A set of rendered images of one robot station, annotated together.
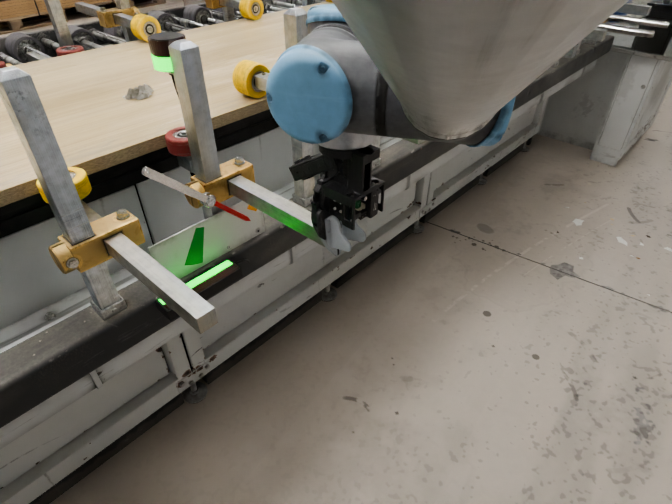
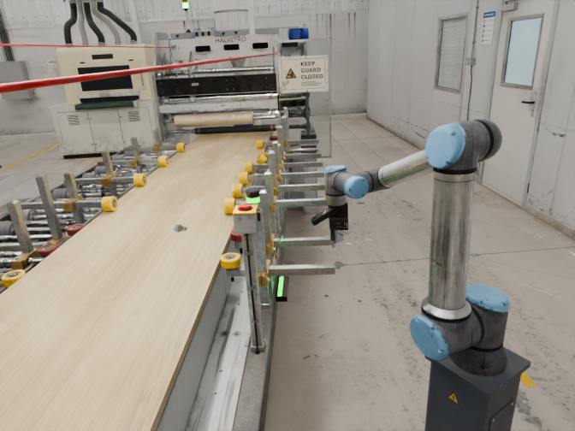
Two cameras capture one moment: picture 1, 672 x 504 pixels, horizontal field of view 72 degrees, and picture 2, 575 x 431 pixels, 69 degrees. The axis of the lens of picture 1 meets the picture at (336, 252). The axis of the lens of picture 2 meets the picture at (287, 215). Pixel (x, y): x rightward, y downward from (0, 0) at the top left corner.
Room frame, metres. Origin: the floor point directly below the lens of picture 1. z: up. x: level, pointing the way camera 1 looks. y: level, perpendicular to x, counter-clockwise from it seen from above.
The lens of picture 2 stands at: (-0.60, 1.24, 1.66)
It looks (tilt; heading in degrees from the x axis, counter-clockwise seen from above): 21 degrees down; 321
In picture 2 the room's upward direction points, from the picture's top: 3 degrees counter-clockwise
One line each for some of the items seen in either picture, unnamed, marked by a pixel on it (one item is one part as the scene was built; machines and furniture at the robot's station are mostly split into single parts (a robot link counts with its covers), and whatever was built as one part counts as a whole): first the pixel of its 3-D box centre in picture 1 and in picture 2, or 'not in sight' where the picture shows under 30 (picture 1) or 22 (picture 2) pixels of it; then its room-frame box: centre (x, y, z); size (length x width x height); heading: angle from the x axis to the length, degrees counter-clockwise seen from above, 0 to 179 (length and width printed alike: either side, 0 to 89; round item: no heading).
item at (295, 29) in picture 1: (301, 129); (271, 217); (0.97, 0.08, 0.89); 0.04 x 0.04 x 0.48; 48
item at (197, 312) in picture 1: (128, 255); (280, 270); (0.58, 0.34, 0.84); 0.44 x 0.03 x 0.04; 48
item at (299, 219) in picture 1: (247, 192); (282, 243); (0.77, 0.17, 0.84); 0.43 x 0.03 x 0.04; 48
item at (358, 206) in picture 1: (347, 179); (337, 215); (0.60, -0.02, 0.97); 0.09 x 0.08 x 0.12; 48
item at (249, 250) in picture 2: not in sight; (252, 292); (0.40, 0.59, 0.93); 0.05 x 0.05 x 0.45; 48
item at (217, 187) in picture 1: (219, 182); (267, 245); (0.80, 0.23, 0.85); 0.14 x 0.06 x 0.05; 138
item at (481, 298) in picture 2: not in sight; (481, 314); (-0.07, -0.01, 0.79); 0.17 x 0.15 x 0.18; 76
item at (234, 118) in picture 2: not in sight; (234, 118); (3.08, -1.11, 1.05); 1.43 x 0.12 x 0.12; 48
